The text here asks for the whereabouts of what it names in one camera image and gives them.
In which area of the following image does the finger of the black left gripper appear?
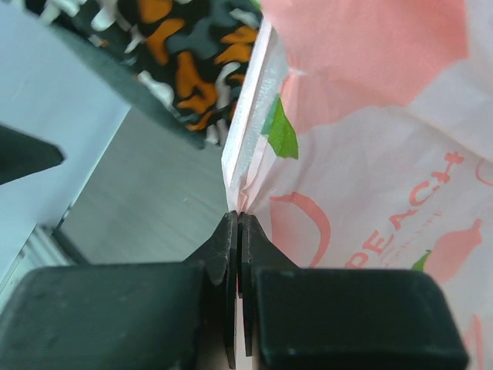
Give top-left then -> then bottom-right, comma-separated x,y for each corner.
0,124 -> 65,185

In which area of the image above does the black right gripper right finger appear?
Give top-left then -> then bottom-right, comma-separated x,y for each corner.
238,214 -> 469,369

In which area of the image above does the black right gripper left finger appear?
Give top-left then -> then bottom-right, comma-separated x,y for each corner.
1,212 -> 237,369

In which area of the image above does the pink peach plastic bag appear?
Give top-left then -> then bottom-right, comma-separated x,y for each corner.
222,1 -> 492,369

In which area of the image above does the zebra pattern cloth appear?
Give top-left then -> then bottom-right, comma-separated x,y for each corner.
52,15 -> 206,150

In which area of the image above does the orange camouflage cloth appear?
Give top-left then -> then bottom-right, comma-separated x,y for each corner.
22,0 -> 265,146

